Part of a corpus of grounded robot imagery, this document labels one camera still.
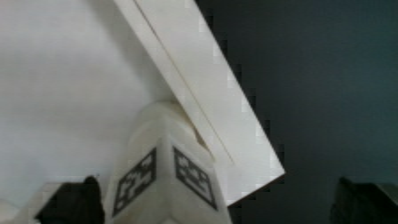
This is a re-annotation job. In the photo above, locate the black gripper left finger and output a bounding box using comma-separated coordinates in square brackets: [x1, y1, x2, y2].
[34, 176, 105, 224]

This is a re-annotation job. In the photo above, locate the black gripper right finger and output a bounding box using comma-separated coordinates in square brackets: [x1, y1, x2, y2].
[329, 177, 398, 224]

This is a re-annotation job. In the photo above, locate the white square table top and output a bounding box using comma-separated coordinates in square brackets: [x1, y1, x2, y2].
[0, 0, 180, 224]

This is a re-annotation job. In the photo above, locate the white fence wall rail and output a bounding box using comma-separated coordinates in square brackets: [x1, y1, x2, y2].
[132, 0, 288, 208]

